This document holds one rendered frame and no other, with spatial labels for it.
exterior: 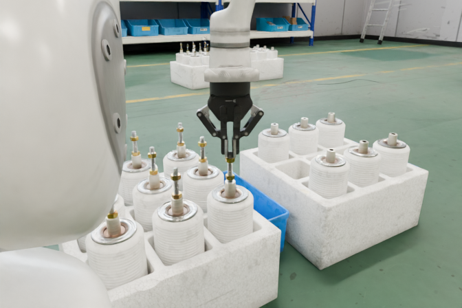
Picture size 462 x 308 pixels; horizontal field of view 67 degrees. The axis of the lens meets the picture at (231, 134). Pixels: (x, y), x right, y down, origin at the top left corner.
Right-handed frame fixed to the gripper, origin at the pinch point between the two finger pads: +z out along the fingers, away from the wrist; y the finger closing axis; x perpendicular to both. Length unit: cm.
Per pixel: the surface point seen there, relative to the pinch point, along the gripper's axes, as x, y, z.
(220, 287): 10.1, 2.4, 24.8
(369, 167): -16.1, -36.7, 12.7
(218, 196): 1.1, 2.5, 10.1
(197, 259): 10.8, 6.5, 17.6
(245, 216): 3.6, -2.8, 13.4
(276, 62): -256, -55, 19
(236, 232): 4.5, -1.1, 16.4
